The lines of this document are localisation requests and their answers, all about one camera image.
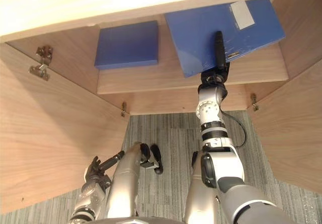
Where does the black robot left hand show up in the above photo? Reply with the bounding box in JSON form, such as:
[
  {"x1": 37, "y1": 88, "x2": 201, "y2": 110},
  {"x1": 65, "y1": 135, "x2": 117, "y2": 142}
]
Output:
[{"x1": 84, "y1": 151, "x2": 126, "y2": 182}]

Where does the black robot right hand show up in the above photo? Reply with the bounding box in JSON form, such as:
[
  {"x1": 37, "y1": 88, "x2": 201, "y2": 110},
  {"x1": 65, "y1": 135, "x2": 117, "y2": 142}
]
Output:
[{"x1": 201, "y1": 30, "x2": 231, "y2": 83}]

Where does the blue folder with white label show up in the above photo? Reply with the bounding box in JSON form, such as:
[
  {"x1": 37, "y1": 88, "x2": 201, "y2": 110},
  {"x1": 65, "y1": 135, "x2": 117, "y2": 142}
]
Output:
[{"x1": 165, "y1": 0, "x2": 286, "y2": 78}]

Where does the wooden left cabinet door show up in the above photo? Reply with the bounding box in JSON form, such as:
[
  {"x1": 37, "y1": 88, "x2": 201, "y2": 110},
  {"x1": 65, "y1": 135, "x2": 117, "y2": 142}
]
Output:
[{"x1": 0, "y1": 42, "x2": 130, "y2": 214}]

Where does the wooden cabinet door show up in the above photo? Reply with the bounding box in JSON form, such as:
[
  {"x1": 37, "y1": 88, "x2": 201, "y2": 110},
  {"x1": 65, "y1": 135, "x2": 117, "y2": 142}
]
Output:
[
  {"x1": 0, "y1": 42, "x2": 130, "y2": 214},
  {"x1": 245, "y1": 56, "x2": 322, "y2": 192}
]

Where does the wooden cabinet shelf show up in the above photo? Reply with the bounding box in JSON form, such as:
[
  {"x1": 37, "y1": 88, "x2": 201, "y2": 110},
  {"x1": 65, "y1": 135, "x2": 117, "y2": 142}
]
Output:
[{"x1": 97, "y1": 21, "x2": 289, "y2": 95}]

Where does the plain blue folder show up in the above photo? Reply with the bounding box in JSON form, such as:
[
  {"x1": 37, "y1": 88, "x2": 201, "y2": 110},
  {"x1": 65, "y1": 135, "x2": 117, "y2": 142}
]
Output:
[{"x1": 94, "y1": 20, "x2": 159, "y2": 70}]

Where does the wooden right cabinet door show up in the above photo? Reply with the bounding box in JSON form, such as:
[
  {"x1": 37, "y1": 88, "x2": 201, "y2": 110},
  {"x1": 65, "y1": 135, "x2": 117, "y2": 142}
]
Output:
[{"x1": 245, "y1": 56, "x2": 322, "y2": 192}]

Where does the large metal door hinge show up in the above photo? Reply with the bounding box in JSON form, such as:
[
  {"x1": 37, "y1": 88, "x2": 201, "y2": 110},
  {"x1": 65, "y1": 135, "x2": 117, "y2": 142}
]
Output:
[{"x1": 28, "y1": 45, "x2": 54, "y2": 82}]

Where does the wooden office cabinet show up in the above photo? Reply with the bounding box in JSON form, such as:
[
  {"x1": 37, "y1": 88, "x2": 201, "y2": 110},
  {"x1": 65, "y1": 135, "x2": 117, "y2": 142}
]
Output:
[{"x1": 0, "y1": 0, "x2": 322, "y2": 116}]

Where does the black robot left foot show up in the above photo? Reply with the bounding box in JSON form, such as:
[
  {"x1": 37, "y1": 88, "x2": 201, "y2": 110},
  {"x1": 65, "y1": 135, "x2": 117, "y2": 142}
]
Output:
[{"x1": 139, "y1": 142, "x2": 164, "y2": 176}]

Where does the grey robot torso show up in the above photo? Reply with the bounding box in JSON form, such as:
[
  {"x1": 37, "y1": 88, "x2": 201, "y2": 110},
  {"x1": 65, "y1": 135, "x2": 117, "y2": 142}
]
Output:
[{"x1": 94, "y1": 215, "x2": 184, "y2": 224}]

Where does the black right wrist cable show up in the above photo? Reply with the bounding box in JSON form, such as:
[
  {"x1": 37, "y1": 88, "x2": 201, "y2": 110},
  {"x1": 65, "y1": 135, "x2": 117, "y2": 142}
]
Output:
[{"x1": 221, "y1": 109, "x2": 247, "y2": 148}]

